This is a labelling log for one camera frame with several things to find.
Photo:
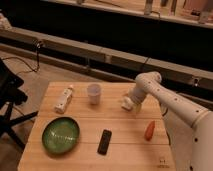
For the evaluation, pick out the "orange carrot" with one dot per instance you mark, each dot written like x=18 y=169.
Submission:
x=149 y=131

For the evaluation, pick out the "wooden table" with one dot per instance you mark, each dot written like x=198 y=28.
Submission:
x=128 y=149

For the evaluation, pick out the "green bowl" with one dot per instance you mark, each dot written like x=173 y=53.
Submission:
x=60 y=135

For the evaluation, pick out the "white plastic bottle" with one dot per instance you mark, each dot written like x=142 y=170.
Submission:
x=64 y=99

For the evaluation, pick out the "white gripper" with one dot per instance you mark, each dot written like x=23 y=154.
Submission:
x=135 y=108

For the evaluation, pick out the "white sponge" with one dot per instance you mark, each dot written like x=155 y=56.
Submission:
x=127 y=103

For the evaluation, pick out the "black remote control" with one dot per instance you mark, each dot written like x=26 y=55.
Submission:
x=104 y=142

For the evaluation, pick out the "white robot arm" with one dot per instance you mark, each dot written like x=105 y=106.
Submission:
x=199 y=118

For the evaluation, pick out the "black office chair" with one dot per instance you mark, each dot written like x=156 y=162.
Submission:
x=11 y=94

